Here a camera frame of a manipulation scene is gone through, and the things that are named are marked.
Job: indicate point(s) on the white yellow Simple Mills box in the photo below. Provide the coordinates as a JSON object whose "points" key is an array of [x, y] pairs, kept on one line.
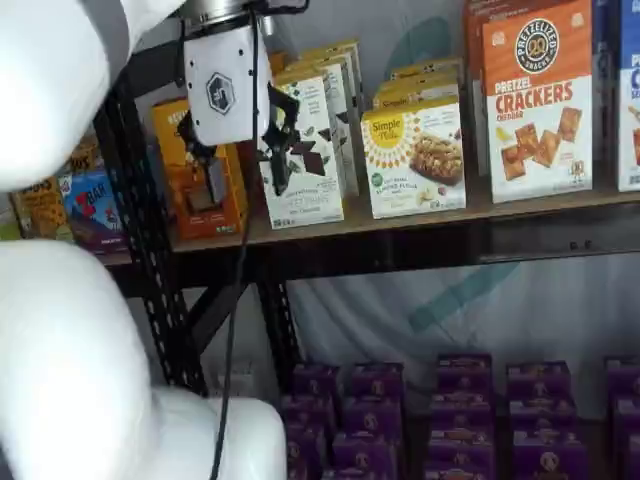
{"points": [[425, 67], [415, 165], [420, 92]]}

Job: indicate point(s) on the blue Zbar box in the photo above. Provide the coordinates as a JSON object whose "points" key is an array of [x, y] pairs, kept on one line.
{"points": [[92, 210]]}

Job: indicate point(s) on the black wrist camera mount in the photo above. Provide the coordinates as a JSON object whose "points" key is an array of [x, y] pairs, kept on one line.
{"points": [[285, 4]]}

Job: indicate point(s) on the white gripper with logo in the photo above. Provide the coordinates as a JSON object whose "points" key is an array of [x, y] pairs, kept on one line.
{"points": [[222, 75]]}

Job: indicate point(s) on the purple snack box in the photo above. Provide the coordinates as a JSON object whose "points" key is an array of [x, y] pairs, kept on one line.
{"points": [[305, 455], [357, 475], [457, 475], [625, 377], [629, 415], [460, 447], [365, 452], [377, 380], [305, 415], [634, 457], [546, 457], [462, 410], [465, 372], [539, 380], [317, 380], [372, 415], [542, 415]]}

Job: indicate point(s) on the white chocolate thins box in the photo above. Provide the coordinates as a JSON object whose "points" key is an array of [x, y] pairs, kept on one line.
{"points": [[310, 205], [340, 50], [345, 150]]}

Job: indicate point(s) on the brown cookie snack box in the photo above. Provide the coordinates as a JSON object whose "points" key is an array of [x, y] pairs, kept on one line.
{"points": [[42, 212]]}

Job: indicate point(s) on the brown wooden shelf board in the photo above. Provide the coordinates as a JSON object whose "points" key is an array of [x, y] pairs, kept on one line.
{"points": [[425, 222]]}

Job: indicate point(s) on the orange white pretzel crackers box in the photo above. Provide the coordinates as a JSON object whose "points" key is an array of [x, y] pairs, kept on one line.
{"points": [[537, 115], [472, 75]]}

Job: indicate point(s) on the white backdrop with teal logo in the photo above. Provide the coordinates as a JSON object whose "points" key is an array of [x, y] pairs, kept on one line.
{"points": [[450, 310]]}

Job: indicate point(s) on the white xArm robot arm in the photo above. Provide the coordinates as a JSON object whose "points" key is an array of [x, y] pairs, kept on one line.
{"points": [[60, 350]]}

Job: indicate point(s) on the orange brown snack box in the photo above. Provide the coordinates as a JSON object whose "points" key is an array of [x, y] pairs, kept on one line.
{"points": [[87, 155]]}

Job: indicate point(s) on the blue white crackers box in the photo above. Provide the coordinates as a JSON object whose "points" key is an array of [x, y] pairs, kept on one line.
{"points": [[630, 125]]}

